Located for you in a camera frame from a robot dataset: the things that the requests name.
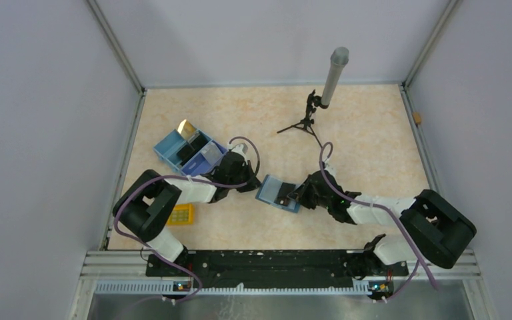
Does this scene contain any grey tube on stand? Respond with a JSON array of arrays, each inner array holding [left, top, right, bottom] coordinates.
[[320, 47, 349, 109]]

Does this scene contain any aluminium table frame rail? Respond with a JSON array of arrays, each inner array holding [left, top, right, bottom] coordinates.
[[399, 84, 481, 280]]

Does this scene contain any silver grey credit card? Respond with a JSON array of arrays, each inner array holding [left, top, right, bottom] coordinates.
[[201, 141, 223, 165]]

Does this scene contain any black mini tripod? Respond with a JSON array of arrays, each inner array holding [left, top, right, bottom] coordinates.
[[277, 90, 328, 147]]

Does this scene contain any yellow toy brick block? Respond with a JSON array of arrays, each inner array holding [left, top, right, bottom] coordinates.
[[167, 203, 195, 225]]

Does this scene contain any gold credit card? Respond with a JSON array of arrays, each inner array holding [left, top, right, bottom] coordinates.
[[177, 119, 197, 140]]

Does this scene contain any black credit card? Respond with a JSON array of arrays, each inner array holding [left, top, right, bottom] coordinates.
[[274, 183, 297, 207]]

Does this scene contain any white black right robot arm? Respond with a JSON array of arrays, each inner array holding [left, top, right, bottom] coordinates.
[[288, 164, 477, 275]]

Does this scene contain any blue leather card holder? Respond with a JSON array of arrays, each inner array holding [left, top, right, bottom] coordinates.
[[255, 175, 300, 213]]

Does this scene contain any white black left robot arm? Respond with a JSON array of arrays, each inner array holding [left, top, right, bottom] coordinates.
[[112, 143, 261, 276]]

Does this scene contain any blue compartment organizer tray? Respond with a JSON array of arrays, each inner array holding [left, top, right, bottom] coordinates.
[[153, 129, 227, 176]]

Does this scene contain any white toothed cable strip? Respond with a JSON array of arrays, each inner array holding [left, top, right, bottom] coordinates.
[[94, 280, 372, 295]]

